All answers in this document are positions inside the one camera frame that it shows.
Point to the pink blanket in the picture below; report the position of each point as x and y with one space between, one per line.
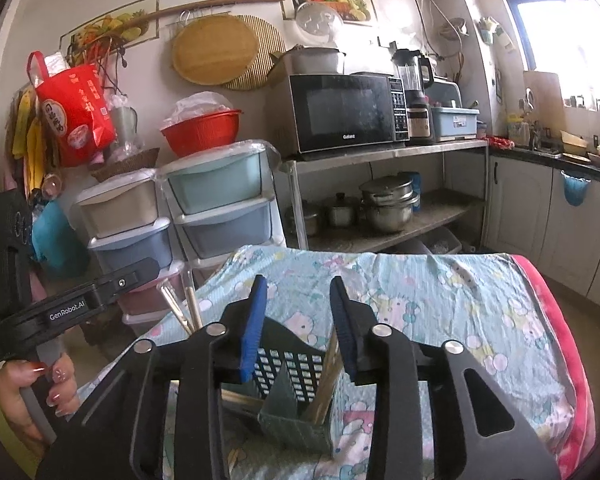
565 350

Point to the blue jar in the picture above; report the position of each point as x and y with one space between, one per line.
415 187

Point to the medium steel pot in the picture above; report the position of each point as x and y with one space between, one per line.
342 210

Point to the yellow hanging cloths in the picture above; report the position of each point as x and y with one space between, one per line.
30 140

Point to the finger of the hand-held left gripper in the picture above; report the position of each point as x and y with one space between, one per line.
125 280

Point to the teal and blue drawer unit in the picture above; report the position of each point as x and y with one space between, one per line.
220 195

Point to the kitchen faucet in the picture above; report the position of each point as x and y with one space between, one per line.
534 135

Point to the red snack packet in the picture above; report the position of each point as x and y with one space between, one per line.
497 142

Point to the wooden chopsticks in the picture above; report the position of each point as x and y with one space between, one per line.
172 307

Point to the round bamboo mat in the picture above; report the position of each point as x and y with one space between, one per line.
270 50

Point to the clear plastic food cover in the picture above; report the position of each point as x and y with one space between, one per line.
317 22

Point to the black kitchen countertop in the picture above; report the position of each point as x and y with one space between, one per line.
555 160

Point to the bright window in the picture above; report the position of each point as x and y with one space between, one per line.
565 25

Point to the clear plastic storage bin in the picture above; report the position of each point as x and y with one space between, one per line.
430 242

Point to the printed cartoon blanket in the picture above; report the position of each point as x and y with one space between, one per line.
430 320

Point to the clear plastic bag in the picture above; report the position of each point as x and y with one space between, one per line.
195 107

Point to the vegetable wall poster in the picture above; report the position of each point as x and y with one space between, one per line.
105 27

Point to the red plastic basin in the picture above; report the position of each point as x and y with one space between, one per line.
202 135

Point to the metal chopstick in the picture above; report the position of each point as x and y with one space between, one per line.
177 305

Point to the wicker basket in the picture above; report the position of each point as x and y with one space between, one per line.
125 165

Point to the black microwave oven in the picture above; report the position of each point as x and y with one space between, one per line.
345 112

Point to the beige blue pink drawer unit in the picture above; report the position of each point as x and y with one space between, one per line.
125 210

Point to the fruit wall poster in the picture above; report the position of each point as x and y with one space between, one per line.
350 2

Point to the pale rectangular cutting board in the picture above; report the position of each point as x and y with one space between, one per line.
545 105

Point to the round wooden cutting board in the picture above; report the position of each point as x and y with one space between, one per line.
215 50

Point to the large stacked steel pots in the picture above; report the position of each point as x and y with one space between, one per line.
387 205

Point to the steel pot with lid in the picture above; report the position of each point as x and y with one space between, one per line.
317 60

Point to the white kitchen cabinets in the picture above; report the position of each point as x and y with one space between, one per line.
550 230

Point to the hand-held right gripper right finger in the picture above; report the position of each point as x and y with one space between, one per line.
342 330

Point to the small steel pot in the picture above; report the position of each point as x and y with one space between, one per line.
302 220

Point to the teal hanging bag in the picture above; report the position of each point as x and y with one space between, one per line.
57 240

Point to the black blender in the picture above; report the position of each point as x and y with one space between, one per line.
412 95

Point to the metal kitchen shelf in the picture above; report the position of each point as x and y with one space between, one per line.
380 160

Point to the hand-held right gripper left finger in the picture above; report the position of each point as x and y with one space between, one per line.
255 320

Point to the wooden chopstick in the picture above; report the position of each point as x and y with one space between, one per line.
325 380
194 307
236 459
242 400

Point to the dark green perforated utensil basket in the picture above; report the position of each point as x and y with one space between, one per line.
290 395

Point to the steel cup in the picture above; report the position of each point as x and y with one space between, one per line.
125 127

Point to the person's left hand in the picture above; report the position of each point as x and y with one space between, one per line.
15 400

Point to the red shopping bag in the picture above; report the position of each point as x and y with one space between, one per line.
75 110

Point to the long wooden rolling pin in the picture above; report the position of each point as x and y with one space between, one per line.
195 5

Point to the blue dish rack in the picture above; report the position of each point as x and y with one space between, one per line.
455 122

